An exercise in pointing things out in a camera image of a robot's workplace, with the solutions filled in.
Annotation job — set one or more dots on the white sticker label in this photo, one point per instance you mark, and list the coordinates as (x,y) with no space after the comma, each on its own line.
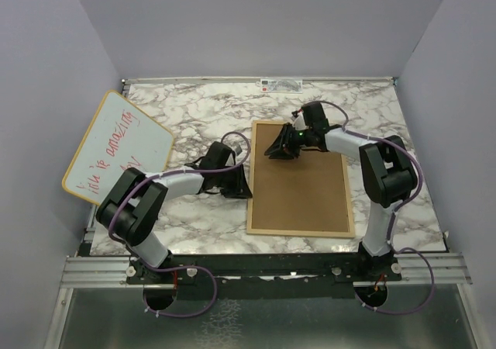
(281,85)

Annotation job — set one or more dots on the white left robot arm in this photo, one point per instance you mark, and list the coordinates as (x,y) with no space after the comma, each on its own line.
(132,207)

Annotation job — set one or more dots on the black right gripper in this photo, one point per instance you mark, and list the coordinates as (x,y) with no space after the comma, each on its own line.
(277,150)

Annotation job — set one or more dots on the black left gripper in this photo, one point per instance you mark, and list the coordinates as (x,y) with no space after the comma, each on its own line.
(239,188)

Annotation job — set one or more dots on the aluminium rail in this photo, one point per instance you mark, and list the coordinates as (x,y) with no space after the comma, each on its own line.
(111,272)
(241,79)

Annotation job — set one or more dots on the yellow-rimmed whiteboard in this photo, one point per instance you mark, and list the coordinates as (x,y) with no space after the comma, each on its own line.
(120,136)

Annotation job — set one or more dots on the aluminium back rail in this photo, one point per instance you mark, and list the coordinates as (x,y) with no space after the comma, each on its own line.
(241,79)

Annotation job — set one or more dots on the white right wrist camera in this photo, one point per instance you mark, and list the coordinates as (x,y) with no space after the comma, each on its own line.
(298,120)

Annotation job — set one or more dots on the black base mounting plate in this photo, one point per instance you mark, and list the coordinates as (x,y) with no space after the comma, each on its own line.
(265,276)

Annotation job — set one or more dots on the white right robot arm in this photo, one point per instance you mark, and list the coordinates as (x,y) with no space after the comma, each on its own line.
(391,176)

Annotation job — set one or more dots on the aluminium front rail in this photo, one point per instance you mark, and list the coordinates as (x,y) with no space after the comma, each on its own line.
(111,272)

